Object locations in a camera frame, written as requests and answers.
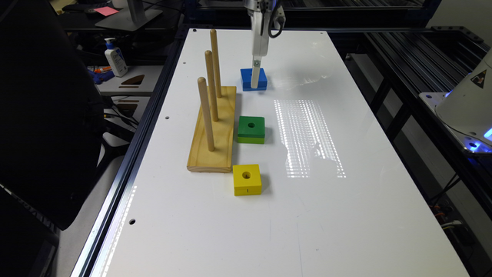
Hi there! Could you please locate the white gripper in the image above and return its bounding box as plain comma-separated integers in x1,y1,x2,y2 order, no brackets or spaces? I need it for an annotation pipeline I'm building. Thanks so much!
243,0,286,88

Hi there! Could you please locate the silver monitor stand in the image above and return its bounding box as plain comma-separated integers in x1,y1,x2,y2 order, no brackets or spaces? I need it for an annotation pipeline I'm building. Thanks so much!
95,0,162,32

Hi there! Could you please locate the wooden peg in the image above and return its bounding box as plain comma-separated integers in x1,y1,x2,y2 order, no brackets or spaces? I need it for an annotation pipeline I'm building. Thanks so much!
210,28,222,98
198,77,215,152
204,50,218,122

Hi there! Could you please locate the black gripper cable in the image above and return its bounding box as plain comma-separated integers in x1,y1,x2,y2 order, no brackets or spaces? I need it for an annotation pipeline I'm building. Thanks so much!
259,0,286,39

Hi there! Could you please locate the far wooden peg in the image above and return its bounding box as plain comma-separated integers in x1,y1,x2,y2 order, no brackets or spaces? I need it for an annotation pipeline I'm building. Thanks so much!
210,28,222,98

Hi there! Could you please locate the middle wooden peg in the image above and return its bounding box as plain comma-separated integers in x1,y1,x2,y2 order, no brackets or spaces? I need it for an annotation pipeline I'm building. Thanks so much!
204,50,218,122

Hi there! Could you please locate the near wooden peg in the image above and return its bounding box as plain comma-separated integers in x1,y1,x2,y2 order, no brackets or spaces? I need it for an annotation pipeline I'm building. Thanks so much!
198,77,215,152

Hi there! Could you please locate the pink sticky note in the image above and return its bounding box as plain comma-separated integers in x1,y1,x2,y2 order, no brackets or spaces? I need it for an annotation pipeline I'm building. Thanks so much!
95,6,119,16

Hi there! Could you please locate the blue wooden block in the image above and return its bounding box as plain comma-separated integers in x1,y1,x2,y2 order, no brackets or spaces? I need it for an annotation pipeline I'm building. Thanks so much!
240,68,268,91

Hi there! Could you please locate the yellow wooden block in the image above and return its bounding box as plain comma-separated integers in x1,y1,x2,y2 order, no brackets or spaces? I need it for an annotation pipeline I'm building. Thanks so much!
233,164,262,196

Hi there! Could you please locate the white lotion pump bottle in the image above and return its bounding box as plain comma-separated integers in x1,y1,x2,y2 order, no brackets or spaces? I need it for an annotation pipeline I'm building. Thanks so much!
105,38,128,77

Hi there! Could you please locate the wooden peg base board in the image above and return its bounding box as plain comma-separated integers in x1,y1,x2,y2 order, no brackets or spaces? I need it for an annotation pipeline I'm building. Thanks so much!
187,86,237,173

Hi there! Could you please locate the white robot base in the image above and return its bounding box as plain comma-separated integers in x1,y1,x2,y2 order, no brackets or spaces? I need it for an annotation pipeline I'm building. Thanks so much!
419,52,491,155

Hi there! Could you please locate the green wooden block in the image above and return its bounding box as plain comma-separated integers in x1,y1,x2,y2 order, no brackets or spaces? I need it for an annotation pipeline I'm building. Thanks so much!
238,116,265,144

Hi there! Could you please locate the blue glue gun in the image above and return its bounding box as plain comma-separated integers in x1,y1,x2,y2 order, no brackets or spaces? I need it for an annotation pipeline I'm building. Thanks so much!
88,70,115,85

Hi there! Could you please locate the black office chair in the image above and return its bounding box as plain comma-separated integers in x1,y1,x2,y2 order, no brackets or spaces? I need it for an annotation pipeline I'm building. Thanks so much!
0,0,131,232

